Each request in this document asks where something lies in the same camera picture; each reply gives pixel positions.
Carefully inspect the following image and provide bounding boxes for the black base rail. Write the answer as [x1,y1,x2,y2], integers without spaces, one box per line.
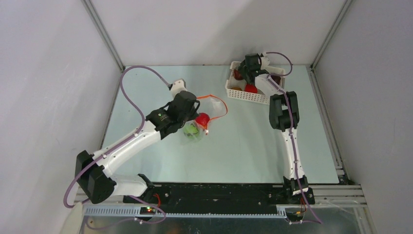
[139,182,300,214]

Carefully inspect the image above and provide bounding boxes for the white perforated plastic basket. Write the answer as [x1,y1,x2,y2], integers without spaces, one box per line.
[225,61,285,105]

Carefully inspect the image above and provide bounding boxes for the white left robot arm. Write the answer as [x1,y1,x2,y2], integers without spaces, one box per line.
[75,91,200,204]

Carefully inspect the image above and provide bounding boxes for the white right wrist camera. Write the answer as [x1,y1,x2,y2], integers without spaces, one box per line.
[260,52,270,70]

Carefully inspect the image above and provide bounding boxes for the green toy watermelon ball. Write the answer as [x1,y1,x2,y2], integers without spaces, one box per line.
[183,123,200,140]

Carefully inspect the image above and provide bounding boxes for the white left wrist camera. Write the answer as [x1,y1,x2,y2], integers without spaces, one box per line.
[169,78,187,98]

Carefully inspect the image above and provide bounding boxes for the grey slotted cable duct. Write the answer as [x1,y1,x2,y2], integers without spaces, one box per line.
[85,206,287,218]

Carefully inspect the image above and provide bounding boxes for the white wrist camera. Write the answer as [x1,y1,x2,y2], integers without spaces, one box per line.
[260,52,270,70]
[169,78,187,98]

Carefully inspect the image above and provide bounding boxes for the dark purple toy plum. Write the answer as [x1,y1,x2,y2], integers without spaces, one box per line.
[271,75,282,85]

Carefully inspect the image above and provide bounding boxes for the dark maroon toy fig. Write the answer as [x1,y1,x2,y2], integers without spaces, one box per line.
[233,69,243,80]

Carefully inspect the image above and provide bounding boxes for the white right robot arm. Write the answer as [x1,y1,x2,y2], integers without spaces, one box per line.
[236,52,312,207]

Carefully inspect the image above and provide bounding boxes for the red toy wax apple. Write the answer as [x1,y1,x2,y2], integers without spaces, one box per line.
[244,84,258,94]

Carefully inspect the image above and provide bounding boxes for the clear zip bag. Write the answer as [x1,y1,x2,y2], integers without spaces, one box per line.
[180,94,228,144]

